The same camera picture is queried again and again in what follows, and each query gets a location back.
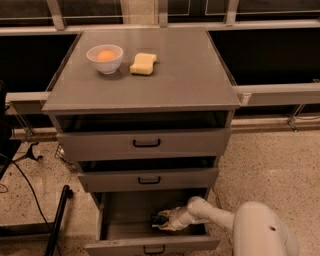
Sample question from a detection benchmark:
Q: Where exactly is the yellow sponge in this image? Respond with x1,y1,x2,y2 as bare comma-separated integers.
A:
130,53,157,75

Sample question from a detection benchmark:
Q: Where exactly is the black floor cable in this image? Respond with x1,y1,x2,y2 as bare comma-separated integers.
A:
0,153,63,256

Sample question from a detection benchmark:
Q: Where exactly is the grey drawer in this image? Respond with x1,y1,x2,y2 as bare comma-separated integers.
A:
85,188,219,256
78,156,218,192
58,111,231,161

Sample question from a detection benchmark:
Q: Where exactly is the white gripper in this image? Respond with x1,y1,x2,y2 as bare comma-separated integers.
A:
158,206,196,231

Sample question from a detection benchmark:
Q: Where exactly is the white ceramic bowl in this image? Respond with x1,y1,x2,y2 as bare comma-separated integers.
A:
86,45,123,74

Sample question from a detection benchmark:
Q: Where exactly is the black tripod foot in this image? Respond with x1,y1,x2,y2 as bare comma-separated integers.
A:
15,142,43,162

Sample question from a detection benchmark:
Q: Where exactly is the black pole stand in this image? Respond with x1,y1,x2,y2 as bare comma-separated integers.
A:
45,185,72,256

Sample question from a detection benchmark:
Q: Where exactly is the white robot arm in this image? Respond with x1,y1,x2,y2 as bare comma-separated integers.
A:
152,196,300,256

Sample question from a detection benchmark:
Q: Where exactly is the grey drawer cabinet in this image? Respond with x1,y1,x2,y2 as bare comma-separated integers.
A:
41,27,242,256

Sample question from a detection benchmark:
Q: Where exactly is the dark blue rxbar wrapper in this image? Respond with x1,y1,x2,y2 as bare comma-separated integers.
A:
151,214,168,228

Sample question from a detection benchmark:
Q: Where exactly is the grey top drawer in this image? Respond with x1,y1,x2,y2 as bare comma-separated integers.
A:
58,111,231,161

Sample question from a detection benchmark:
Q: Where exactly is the grey bottom drawer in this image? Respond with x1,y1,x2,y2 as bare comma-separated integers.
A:
85,188,219,256

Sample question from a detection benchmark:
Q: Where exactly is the grey middle drawer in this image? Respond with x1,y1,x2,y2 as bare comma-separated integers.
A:
78,156,218,192

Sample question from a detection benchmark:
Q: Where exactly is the metal window railing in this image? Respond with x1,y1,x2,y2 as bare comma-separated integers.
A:
0,0,320,35

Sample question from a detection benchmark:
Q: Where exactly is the orange fruit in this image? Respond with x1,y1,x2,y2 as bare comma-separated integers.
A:
97,50,117,62

